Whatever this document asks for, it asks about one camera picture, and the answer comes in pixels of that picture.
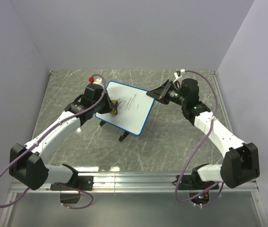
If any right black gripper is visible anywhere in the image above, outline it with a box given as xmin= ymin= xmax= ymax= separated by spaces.
xmin=146 ymin=80 xmax=188 ymax=107

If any yellow eraser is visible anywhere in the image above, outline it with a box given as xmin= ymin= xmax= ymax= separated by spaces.
xmin=110 ymin=100 xmax=118 ymax=115

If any blue framed whiteboard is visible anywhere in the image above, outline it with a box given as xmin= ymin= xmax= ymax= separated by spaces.
xmin=95 ymin=81 xmax=155 ymax=136

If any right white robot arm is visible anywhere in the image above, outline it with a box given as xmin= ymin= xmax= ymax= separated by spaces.
xmin=146 ymin=79 xmax=260 ymax=189

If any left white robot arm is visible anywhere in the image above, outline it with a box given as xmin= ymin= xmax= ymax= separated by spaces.
xmin=9 ymin=84 xmax=118 ymax=190

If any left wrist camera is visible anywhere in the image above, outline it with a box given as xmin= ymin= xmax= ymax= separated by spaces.
xmin=89 ymin=77 xmax=103 ymax=86

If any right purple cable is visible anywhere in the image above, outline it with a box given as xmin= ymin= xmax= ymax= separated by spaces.
xmin=174 ymin=70 xmax=219 ymax=208

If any aluminium side rail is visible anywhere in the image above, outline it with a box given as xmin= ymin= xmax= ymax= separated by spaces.
xmin=210 ymin=70 xmax=247 ymax=142

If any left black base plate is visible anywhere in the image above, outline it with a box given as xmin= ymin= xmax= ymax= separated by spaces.
xmin=50 ymin=175 xmax=94 ymax=191

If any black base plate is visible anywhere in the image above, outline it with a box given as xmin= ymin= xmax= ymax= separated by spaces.
xmin=50 ymin=175 xmax=94 ymax=191
xmin=178 ymin=175 xmax=215 ymax=190

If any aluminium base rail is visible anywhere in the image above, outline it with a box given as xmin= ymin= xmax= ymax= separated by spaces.
xmin=9 ymin=172 xmax=259 ymax=193

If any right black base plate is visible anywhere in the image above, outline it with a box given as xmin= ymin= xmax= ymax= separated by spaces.
xmin=178 ymin=175 xmax=215 ymax=190

